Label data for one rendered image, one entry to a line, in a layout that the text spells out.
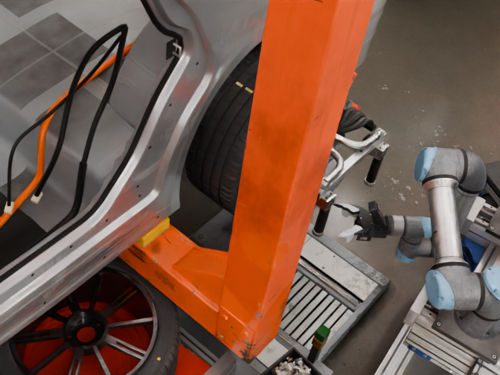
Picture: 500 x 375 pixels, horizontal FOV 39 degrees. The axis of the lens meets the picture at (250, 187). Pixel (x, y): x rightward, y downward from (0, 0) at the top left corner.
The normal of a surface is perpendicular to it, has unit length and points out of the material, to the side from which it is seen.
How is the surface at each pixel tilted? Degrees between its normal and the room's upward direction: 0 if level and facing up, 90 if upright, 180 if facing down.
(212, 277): 90
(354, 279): 0
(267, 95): 90
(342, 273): 0
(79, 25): 1
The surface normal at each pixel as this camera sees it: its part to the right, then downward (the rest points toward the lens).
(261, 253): -0.64, 0.53
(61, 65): 0.05, -0.59
